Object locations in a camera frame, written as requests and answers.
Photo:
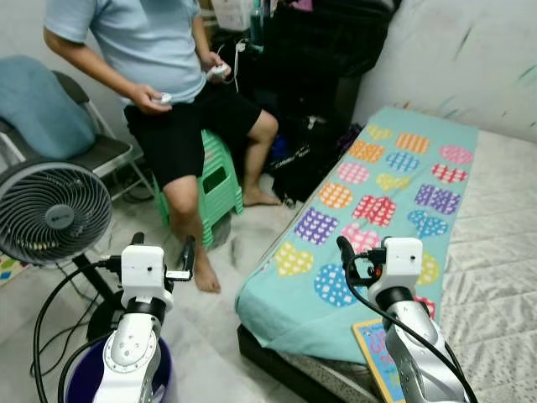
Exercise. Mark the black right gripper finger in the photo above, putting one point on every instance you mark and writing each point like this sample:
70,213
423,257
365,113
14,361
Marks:
346,256

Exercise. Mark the blue yellow children's book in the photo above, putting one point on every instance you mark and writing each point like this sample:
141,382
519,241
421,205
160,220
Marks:
373,353

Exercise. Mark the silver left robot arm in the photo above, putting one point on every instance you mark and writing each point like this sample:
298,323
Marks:
130,361

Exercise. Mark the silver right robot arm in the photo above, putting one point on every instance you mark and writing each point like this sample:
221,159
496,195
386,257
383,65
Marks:
419,353

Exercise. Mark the green plastic stool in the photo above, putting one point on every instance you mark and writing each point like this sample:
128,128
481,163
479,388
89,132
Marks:
218,180

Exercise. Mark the grey metal folding chair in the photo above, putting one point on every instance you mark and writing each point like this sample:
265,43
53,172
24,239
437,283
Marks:
109,155

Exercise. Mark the grey standing fan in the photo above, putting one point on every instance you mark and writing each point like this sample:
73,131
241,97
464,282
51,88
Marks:
50,210

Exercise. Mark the black bag with white print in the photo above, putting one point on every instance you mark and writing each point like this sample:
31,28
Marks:
306,164

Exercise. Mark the purple cloth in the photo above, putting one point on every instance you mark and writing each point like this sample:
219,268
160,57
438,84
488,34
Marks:
350,141

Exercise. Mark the white quilted mattress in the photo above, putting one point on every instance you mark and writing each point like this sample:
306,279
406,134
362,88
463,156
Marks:
503,252

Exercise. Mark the black bed base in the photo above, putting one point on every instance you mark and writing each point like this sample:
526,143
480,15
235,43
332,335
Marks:
277,369

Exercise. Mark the teal blanket with colourful shapes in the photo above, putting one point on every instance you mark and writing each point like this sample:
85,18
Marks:
403,134

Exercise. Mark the purple plastic bin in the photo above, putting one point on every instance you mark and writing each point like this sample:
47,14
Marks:
84,386

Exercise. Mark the blue cushion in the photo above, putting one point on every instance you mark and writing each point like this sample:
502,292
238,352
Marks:
42,109

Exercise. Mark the person in blue shirt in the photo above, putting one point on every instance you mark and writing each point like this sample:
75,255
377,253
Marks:
143,42

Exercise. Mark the teal bottle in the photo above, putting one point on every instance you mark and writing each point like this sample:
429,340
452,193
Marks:
257,25

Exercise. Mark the white plastic container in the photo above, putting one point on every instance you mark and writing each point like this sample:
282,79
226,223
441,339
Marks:
232,13

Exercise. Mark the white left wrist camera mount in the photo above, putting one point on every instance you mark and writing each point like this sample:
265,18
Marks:
141,264

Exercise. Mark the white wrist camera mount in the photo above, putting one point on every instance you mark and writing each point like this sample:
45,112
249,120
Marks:
403,256
141,264

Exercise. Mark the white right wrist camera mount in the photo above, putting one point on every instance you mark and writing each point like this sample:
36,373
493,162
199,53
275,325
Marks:
403,256

